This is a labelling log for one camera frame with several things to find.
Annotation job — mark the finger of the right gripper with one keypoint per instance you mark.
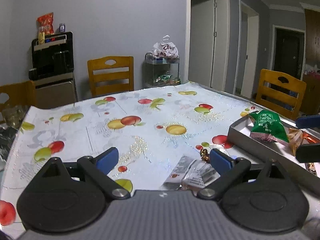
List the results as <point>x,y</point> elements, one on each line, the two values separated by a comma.
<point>308,153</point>

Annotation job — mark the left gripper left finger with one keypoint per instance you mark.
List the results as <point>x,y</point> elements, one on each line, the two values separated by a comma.
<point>96,170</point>

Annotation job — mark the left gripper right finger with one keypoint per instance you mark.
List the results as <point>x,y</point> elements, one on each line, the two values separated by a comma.
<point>231,171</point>

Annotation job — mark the gold brown foil candy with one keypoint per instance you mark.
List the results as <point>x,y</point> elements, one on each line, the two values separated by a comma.
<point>205,156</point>

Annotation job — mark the green snack bag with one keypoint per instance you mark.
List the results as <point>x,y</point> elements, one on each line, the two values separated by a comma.
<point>267,126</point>

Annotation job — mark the clear bag dark snacks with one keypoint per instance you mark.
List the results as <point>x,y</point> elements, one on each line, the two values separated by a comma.
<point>190,174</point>

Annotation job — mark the orange foil snack packet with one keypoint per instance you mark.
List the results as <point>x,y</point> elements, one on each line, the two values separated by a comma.
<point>310,138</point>

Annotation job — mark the grey cardboard box tray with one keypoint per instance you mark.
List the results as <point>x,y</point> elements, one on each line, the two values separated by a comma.
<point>239,135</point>

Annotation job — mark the fruit pattern tablecloth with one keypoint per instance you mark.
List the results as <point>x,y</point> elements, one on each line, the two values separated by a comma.
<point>151,128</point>

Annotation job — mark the wooden chair right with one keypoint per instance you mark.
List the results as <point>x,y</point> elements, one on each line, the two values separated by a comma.
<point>281,93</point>

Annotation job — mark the wooden chair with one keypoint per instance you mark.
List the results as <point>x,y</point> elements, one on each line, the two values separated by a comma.
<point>111,74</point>
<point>281,93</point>
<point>19,94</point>

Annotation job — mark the wooden chair far middle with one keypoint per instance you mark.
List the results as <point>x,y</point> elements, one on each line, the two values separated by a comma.
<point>111,74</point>

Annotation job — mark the silver black foil bag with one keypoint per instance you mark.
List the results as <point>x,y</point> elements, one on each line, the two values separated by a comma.
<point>7,137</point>

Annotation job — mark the glass jar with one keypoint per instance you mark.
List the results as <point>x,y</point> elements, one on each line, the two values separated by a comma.
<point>14,116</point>

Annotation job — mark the wooden chair left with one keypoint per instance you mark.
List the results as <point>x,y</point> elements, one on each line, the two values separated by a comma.
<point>19,94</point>

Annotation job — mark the black water dispenser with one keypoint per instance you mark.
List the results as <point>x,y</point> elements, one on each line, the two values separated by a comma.
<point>53,71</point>

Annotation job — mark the white plastic shopping bag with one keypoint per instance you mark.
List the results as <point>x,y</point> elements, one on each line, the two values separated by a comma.
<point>165,49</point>

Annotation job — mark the red snack bag on dispenser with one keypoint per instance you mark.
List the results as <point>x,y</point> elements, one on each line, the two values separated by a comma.
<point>46,22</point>

